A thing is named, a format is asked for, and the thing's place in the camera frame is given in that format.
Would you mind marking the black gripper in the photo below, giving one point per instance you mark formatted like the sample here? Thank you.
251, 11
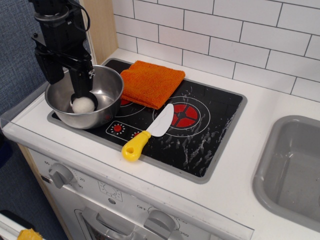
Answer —
63, 44

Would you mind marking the orange towel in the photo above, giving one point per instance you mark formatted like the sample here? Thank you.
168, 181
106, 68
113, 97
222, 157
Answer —
150, 85

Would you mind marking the yellow handled toy knife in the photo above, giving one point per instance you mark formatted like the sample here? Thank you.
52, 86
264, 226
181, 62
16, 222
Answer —
132, 150

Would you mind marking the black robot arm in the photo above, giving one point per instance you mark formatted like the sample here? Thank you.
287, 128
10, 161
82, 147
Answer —
59, 11

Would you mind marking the black toy stove top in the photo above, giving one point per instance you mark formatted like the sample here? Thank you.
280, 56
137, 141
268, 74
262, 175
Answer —
203, 121

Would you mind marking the white ball toy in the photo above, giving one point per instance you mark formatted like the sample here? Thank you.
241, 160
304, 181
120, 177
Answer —
82, 105

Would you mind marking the stainless steel bowl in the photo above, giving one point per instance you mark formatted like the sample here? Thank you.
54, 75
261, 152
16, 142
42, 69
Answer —
108, 87

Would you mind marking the wooden side panel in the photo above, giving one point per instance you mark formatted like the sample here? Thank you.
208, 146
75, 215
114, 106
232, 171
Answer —
102, 34

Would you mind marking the left grey oven knob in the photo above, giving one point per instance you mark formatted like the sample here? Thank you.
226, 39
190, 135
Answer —
60, 175

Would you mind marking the grey oven knob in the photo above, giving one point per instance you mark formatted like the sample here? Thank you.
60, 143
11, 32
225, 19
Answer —
60, 175
160, 224

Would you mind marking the white toy oven front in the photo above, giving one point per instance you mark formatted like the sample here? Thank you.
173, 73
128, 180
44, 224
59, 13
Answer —
94, 210

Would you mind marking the yellow object bottom left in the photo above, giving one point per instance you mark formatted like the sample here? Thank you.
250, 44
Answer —
29, 234

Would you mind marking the right grey oven knob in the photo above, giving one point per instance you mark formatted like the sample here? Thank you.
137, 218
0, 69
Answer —
160, 224

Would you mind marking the grey sink basin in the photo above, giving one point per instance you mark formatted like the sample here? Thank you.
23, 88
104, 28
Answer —
287, 179

